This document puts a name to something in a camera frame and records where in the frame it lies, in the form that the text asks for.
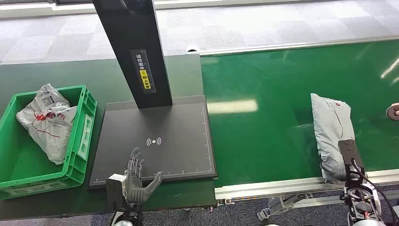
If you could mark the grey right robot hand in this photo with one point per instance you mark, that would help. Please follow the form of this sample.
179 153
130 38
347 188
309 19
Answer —
355 177

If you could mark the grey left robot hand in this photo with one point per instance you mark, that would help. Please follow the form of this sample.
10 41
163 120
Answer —
135 187

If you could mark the grey package with red logo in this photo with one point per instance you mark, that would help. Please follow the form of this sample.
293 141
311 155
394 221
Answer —
330 124

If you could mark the white package with red print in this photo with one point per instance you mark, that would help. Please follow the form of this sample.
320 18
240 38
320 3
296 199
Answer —
51 137

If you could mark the green conveyor belt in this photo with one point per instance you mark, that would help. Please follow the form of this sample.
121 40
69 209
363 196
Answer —
274 109

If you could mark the black and yellow column label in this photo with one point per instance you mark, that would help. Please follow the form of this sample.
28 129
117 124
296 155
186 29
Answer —
144 71

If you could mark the green plastic crate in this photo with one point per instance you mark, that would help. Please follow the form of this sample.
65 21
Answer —
18 162

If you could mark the black scanner column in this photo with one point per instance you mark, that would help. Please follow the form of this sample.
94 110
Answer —
131 31

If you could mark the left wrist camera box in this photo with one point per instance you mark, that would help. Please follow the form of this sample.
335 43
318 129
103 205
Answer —
114 190

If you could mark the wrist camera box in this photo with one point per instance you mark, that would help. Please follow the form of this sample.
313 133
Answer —
114 190
350 154

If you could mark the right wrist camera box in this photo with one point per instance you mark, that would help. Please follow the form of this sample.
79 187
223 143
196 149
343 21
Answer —
350 154

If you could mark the black scanner base plate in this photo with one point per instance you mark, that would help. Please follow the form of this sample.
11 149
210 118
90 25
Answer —
162 156

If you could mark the aluminium conveyor side rail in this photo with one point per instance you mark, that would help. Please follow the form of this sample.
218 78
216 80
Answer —
296 45
280 187

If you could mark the grey conveyor support bracket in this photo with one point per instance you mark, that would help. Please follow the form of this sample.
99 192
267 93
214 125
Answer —
271 207

